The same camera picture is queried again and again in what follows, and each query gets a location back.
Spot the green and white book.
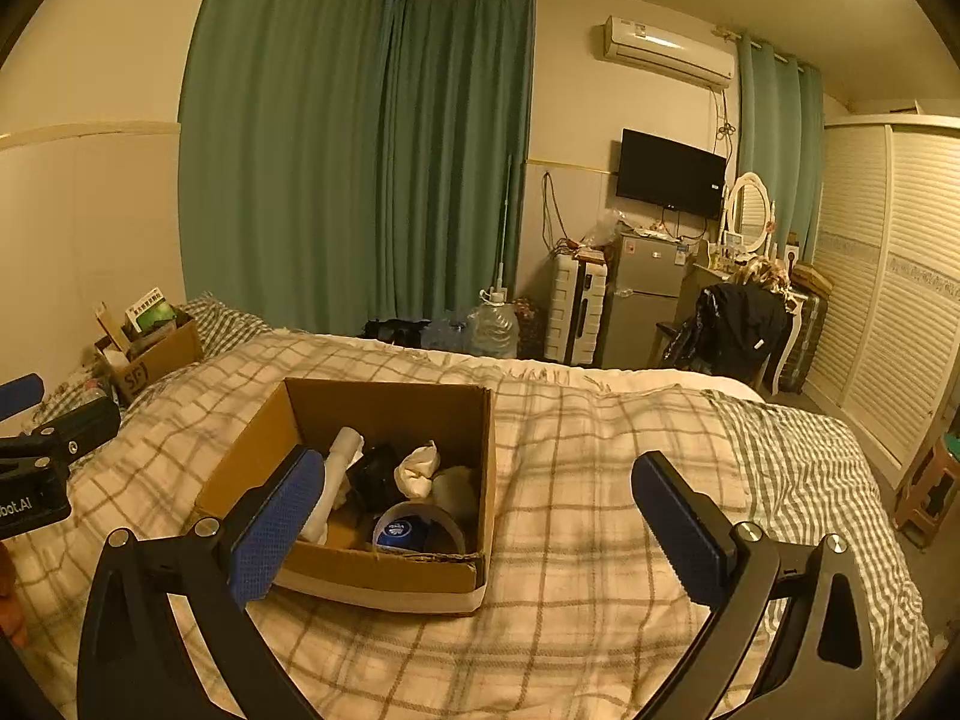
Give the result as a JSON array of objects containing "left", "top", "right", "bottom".
[{"left": 123, "top": 286, "right": 179, "bottom": 339}]

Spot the green checked pillow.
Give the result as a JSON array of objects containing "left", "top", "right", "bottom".
[{"left": 175, "top": 298, "right": 276, "bottom": 359}]

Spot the black bag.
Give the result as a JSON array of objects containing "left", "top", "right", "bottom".
[{"left": 363, "top": 318, "right": 433, "bottom": 343}]

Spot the black jacket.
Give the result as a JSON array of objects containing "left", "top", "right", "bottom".
[{"left": 663, "top": 283, "right": 790, "bottom": 377}]

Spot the round white box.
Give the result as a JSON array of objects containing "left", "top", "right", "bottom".
[{"left": 373, "top": 499, "right": 464, "bottom": 554}]

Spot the white louvred wardrobe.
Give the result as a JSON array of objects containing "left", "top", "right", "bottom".
[{"left": 801, "top": 113, "right": 960, "bottom": 471}]

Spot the white cloth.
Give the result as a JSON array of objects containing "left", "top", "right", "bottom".
[{"left": 395, "top": 440, "right": 441, "bottom": 500}]

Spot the brown suitcase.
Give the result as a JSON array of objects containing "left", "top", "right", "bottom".
[{"left": 778, "top": 287, "right": 831, "bottom": 396}]

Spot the white pole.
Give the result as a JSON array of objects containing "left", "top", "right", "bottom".
[{"left": 490, "top": 155, "right": 519, "bottom": 302}]

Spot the wooden hanger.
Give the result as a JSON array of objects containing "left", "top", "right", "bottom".
[{"left": 790, "top": 260, "right": 835, "bottom": 298}]

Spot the red floral bag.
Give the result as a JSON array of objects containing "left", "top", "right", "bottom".
[{"left": 509, "top": 298, "right": 546, "bottom": 358}]

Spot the green checked bedsheet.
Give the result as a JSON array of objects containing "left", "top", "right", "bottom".
[{"left": 37, "top": 298, "right": 940, "bottom": 695}]

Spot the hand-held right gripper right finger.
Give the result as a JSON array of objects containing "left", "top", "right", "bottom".
[{"left": 631, "top": 451, "right": 890, "bottom": 720}]

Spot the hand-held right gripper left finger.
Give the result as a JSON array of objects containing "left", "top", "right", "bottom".
[{"left": 75, "top": 444, "right": 327, "bottom": 720}]

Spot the black wall cable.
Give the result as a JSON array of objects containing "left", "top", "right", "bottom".
[{"left": 541, "top": 170, "right": 572, "bottom": 253}]

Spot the grey refrigerator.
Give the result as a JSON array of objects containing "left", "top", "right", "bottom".
[{"left": 598, "top": 231, "right": 696, "bottom": 371}]

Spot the clear plastic bag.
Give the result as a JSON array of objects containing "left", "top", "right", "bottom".
[{"left": 588, "top": 209, "right": 632, "bottom": 245}]

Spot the black bowl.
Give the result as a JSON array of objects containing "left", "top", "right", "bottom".
[{"left": 347, "top": 443, "right": 404, "bottom": 512}]

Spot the blond fluffy item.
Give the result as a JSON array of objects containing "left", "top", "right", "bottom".
[{"left": 738, "top": 254, "right": 797, "bottom": 294}]

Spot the narrow green curtain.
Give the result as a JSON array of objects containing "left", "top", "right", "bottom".
[{"left": 734, "top": 33, "right": 824, "bottom": 242}]

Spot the large cardboard box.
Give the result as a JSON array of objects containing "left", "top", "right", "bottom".
[{"left": 193, "top": 378, "right": 498, "bottom": 617}]

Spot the brown plastic stool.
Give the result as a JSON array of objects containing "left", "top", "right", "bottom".
[{"left": 891, "top": 434, "right": 960, "bottom": 542}]

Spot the white oval mirror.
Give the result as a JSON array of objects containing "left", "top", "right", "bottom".
[{"left": 723, "top": 172, "right": 774, "bottom": 255}]

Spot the small cardboard box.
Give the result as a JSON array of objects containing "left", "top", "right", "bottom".
[{"left": 95, "top": 317, "right": 206, "bottom": 407}]

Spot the large clear water jug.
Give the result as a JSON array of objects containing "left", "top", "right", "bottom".
[{"left": 466, "top": 288, "right": 521, "bottom": 360}]

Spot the beige wooden item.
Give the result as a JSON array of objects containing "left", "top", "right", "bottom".
[{"left": 93, "top": 301, "right": 134, "bottom": 351}]

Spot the clear plastic bottles pack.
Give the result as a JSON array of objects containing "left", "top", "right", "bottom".
[{"left": 419, "top": 314, "right": 470, "bottom": 353}]

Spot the black wall television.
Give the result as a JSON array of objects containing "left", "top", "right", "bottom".
[{"left": 616, "top": 128, "right": 728, "bottom": 219}]

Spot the white suitcase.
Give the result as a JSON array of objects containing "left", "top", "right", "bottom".
[{"left": 543, "top": 253, "right": 611, "bottom": 363}]

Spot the white air conditioner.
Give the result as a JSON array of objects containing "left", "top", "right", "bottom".
[{"left": 601, "top": 14, "right": 735, "bottom": 88}]

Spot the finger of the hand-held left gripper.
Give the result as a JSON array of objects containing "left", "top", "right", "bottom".
[
  {"left": 0, "top": 394, "right": 122, "bottom": 467},
  {"left": 0, "top": 373, "right": 46, "bottom": 422}
]

